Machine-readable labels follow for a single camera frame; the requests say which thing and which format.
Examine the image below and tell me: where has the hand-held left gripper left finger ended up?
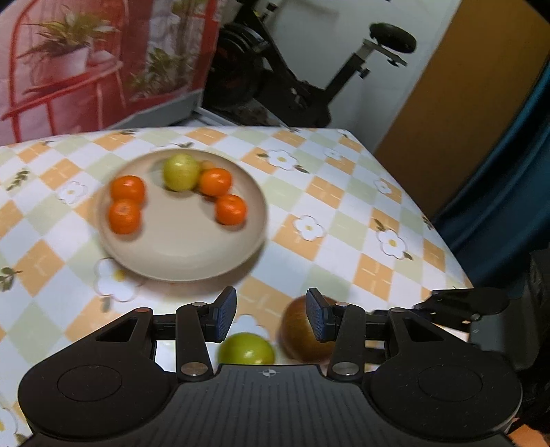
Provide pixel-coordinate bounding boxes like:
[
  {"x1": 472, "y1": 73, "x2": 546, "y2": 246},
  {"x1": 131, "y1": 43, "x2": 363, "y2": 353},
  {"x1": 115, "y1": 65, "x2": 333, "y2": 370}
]
[{"x1": 95, "y1": 287, "x2": 238, "y2": 382}]

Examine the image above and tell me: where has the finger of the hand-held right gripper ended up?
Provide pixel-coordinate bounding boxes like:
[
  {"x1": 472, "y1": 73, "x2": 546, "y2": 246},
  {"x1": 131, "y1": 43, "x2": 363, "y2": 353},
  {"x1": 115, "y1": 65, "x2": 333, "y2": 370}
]
[{"x1": 412, "y1": 287, "x2": 512, "y2": 331}]

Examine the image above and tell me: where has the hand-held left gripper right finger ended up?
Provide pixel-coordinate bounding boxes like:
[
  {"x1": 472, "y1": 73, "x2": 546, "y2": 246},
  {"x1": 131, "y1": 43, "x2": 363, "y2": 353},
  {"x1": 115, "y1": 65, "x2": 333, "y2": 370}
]
[{"x1": 305, "y1": 288, "x2": 448, "y2": 382}]

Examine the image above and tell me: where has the red-brown pear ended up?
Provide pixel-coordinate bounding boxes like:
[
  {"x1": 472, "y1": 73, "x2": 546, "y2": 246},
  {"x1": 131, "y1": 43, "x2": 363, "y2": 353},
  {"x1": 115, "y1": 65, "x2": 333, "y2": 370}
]
[{"x1": 280, "y1": 295, "x2": 344, "y2": 365}]

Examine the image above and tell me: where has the green lime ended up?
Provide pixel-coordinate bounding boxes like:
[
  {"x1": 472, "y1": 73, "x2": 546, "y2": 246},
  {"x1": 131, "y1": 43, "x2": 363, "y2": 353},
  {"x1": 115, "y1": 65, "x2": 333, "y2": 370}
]
[{"x1": 217, "y1": 332, "x2": 276, "y2": 366}]

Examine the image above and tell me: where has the beige round plate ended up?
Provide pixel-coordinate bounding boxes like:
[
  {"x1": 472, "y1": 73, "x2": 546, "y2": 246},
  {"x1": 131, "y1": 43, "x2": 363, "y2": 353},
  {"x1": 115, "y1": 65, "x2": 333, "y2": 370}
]
[{"x1": 98, "y1": 148, "x2": 268, "y2": 282}]

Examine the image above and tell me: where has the orange tangerine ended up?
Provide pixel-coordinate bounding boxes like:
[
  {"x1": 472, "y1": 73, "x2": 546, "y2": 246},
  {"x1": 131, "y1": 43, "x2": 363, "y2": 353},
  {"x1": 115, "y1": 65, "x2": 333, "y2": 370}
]
[
  {"x1": 198, "y1": 167, "x2": 233, "y2": 197},
  {"x1": 215, "y1": 194, "x2": 249, "y2": 226},
  {"x1": 107, "y1": 198, "x2": 142, "y2": 235},
  {"x1": 110, "y1": 175, "x2": 147, "y2": 204}
]

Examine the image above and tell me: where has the small green fruit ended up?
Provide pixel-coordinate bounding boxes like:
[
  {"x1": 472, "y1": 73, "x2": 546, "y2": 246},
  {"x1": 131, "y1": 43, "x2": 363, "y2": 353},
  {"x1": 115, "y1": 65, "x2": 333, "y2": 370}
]
[{"x1": 162, "y1": 154, "x2": 202, "y2": 192}]

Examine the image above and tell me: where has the dark blue curtain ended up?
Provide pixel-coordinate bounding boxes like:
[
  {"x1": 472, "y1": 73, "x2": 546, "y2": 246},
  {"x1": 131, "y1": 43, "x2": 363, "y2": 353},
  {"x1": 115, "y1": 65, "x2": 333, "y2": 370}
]
[{"x1": 432, "y1": 64, "x2": 550, "y2": 293}]

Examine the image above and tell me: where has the checkered floral tablecloth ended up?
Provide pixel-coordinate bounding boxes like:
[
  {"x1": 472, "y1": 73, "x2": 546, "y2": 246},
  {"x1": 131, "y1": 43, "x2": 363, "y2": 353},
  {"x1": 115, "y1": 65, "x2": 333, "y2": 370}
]
[{"x1": 0, "y1": 127, "x2": 475, "y2": 447}]

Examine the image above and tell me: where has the orange-brown wooden door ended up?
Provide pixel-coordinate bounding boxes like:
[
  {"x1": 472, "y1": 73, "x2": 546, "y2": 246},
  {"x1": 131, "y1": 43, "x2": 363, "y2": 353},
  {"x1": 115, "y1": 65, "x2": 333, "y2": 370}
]
[{"x1": 374, "y1": 0, "x2": 550, "y2": 220}]

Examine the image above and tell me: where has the black exercise bike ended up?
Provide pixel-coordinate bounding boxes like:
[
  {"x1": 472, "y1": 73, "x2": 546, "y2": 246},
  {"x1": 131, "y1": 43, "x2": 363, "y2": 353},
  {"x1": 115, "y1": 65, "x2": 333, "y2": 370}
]
[{"x1": 202, "y1": 0, "x2": 417, "y2": 130}]

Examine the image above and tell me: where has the printed pink backdrop cloth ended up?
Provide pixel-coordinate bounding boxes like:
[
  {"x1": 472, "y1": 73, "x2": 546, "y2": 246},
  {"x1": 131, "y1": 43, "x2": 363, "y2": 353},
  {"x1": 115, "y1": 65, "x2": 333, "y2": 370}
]
[{"x1": 0, "y1": 0, "x2": 220, "y2": 149}]

